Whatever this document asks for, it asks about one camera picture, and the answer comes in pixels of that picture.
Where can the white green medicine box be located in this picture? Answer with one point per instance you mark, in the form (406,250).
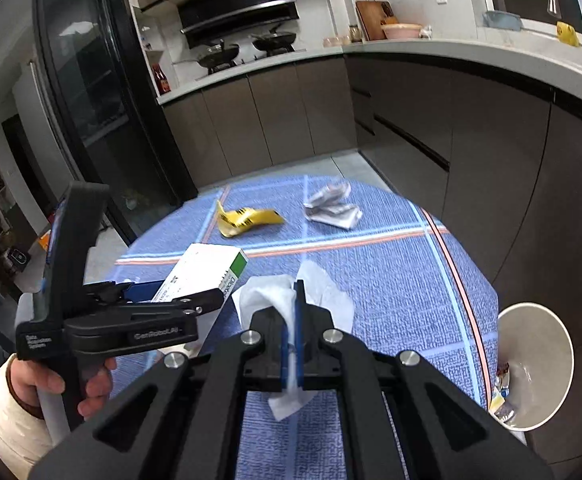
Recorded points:
(202,268)

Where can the blue dish tray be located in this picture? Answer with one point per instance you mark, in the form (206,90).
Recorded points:
(502,20)

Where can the person's left hand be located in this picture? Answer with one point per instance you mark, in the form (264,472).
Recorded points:
(26,379)

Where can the blue plaid tablecloth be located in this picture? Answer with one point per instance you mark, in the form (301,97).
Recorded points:
(412,285)

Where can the black wok right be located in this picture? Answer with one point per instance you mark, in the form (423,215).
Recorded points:
(274,42)

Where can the kitchen base cabinets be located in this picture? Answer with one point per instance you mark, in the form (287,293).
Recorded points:
(497,155)

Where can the yellow crumpled wrapper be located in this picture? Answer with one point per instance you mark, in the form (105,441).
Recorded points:
(232,223)

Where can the yellow sponge item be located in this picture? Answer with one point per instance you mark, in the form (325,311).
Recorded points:
(566,34)

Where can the red bottle on shelf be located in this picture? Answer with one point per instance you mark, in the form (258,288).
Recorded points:
(160,79)

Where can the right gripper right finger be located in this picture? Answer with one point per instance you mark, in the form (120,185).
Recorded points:
(400,417)

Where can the pink basin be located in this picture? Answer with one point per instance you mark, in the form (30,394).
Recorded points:
(401,31)

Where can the red snack wrapper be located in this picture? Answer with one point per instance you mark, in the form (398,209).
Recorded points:
(500,407)

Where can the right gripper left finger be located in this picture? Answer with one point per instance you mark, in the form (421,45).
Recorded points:
(180,422)

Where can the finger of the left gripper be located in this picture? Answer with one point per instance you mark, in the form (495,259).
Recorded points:
(201,303)
(134,293)

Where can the wooden cutting board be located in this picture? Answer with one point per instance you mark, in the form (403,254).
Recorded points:
(374,14)

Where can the crumpled silver foil wrapper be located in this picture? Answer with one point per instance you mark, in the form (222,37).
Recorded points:
(329,206)

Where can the black wok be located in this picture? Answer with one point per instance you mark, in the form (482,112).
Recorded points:
(274,42)
(216,57)

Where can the black wok left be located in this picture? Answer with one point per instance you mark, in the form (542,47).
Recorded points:
(216,57)

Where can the white tissue paper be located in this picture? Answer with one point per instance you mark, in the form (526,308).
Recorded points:
(262,292)

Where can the grey kitchen countertop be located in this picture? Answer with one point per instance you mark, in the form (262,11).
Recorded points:
(559,74)

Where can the black range hood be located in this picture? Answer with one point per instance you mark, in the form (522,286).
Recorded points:
(204,21)

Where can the white trash bin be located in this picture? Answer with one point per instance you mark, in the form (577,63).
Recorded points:
(538,348)

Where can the black glass door refrigerator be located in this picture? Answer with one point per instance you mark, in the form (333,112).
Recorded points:
(102,94)

